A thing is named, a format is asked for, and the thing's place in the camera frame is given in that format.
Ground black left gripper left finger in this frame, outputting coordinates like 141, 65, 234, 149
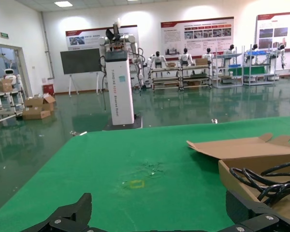
21, 192, 97, 232

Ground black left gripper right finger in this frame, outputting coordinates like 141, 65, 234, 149
222, 189, 290, 232

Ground black power cable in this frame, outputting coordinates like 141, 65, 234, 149
229, 160, 290, 206

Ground black tower robot base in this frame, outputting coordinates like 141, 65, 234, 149
102, 113, 144, 131

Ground open brown cardboard box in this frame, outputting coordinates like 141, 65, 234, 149
186, 132, 290, 227

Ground flat cardboard floor box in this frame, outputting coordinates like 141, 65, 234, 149
22, 107, 52, 120

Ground open cardboard floor box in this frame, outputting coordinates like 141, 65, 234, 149
24, 95, 57, 112

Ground cardboard box on rack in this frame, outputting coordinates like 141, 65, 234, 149
0, 79, 14, 93

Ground green table cloth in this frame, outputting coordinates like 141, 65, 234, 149
0, 115, 290, 232

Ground white tower robot body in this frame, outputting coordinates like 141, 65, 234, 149
104, 18, 135, 126

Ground white pipe rack table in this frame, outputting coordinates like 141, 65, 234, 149
0, 88, 25, 124

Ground white shelf rack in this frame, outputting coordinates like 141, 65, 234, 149
212, 45, 244, 88

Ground shelf rack with green panel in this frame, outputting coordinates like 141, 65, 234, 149
241, 44, 280, 86

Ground black screen on stand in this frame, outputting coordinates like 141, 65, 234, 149
60, 48, 101, 96

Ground small white humanoid robot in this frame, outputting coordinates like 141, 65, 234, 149
0, 68, 22, 88

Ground white black humanoid robot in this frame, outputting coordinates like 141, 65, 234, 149
246, 43, 260, 61
178, 48, 194, 67
146, 51, 167, 71
202, 47, 215, 65
271, 43, 286, 64
223, 44, 235, 59

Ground glass doorway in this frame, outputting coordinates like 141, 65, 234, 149
0, 42, 28, 97

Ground pipe frame workbench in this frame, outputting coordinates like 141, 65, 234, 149
179, 64, 213, 89
150, 67, 182, 92

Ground white wall pipe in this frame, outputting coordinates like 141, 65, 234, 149
41, 11, 55, 80

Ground red white wall poster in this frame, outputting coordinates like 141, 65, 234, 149
255, 11, 290, 51
65, 24, 139, 51
160, 16, 235, 58

